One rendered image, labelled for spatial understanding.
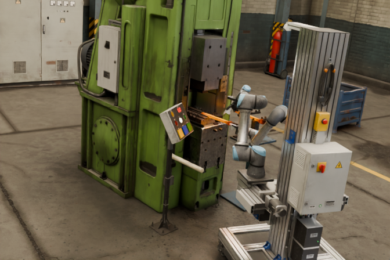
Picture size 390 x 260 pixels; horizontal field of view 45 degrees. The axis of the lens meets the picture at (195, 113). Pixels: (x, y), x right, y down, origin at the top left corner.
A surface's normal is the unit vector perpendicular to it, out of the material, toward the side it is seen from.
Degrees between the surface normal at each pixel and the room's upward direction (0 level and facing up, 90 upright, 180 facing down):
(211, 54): 90
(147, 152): 90
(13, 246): 0
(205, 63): 90
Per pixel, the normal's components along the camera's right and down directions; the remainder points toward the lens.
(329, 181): 0.32, 0.30
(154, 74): -0.71, 0.12
